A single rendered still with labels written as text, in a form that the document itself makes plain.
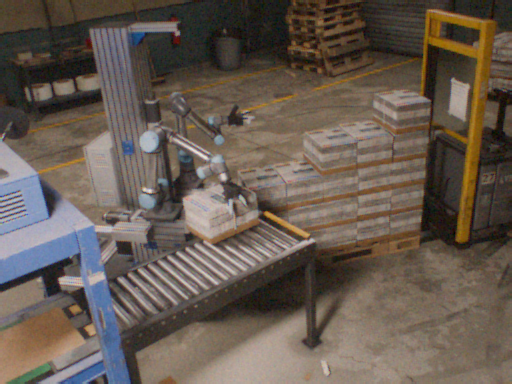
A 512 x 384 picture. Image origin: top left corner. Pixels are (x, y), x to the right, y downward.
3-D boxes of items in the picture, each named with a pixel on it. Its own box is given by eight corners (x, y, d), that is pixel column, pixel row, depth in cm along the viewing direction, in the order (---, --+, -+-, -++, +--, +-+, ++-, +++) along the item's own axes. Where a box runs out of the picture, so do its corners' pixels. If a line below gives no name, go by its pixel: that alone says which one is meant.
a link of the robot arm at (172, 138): (155, 131, 348) (219, 169, 346) (147, 137, 339) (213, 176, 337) (160, 117, 342) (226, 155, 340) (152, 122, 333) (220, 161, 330)
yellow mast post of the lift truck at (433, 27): (411, 203, 504) (426, 10, 426) (420, 202, 506) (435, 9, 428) (416, 208, 496) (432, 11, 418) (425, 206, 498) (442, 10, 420)
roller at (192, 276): (172, 259, 325) (171, 252, 323) (216, 294, 291) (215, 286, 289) (165, 262, 322) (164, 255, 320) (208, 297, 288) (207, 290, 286)
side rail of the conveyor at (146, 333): (310, 254, 333) (310, 237, 328) (316, 257, 329) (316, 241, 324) (111, 358, 262) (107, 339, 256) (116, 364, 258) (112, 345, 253)
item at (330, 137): (304, 133, 419) (304, 131, 418) (337, 127, 426) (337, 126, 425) (322, 148, 387) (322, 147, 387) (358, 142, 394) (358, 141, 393)
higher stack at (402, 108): (367, 232, 481) (372, 93, 424) (397, 226, 487) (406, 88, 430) (388, 254, 447) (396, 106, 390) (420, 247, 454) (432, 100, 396)
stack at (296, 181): (243, 258, 456) (235, 169, 420) (368, 232, 481) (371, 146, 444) (255, 283, 423) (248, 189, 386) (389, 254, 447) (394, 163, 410)
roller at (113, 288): (113, 285, 304) (112, 278, 302) (153, 326, 270) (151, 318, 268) (105, 289, 302) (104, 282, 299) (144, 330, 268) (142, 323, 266)
